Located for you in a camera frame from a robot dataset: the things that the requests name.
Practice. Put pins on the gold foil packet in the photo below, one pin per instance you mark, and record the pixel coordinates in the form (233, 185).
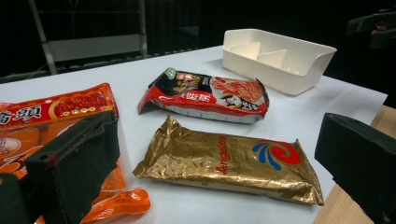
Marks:
(218, 155)

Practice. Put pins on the white table mat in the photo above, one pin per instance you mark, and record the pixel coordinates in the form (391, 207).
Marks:
(93, 74)

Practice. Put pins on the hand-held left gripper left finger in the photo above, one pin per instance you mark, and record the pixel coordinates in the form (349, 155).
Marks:
(74, 161)

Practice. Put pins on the orange snack packet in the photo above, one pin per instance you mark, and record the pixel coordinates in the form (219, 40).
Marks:
(77, 102)

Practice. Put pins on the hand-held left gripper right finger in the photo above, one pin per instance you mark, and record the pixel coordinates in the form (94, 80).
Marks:
(361, 155)

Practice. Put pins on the white plastic storage box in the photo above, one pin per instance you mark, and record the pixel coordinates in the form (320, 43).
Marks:
(280, 74)

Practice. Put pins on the red and black seasoning packet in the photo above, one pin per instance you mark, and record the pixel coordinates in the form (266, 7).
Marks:
(199, 99)

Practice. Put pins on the grey metal stand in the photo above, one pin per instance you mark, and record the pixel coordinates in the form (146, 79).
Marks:
(93, 46)

